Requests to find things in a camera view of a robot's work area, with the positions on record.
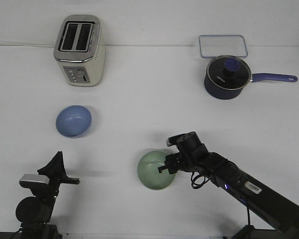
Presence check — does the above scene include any green bowl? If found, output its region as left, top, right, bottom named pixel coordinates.
left=138, top=150, right=176, bottom=190

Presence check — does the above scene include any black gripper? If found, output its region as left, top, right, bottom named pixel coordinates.
left=158, top=131, right=209, bottom=174
left=30, top=151, right=80, bottom=199

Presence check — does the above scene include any glass pot lid blue knob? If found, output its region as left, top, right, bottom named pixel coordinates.
left=206, top=55, right=252, bottom=90

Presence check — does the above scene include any blue saucepan with handle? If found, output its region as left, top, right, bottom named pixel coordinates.
left=204, top=71, right=298, bottom=100

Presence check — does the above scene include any cream and steel toaster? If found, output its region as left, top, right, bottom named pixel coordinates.
left=53, top=14, right=106, bottom=87

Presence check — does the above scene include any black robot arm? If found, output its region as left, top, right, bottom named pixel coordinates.
left=11, top=151, right=80, bottom=239
left=158, top=131, right=299, bottom=239

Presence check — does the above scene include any blue bowl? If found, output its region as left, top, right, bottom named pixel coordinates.
left=55, top=105, right=92, bottom=138

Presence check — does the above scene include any clear blue-rimmed container lid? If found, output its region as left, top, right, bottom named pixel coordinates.
left=199, top=34, right=248, bottom=58

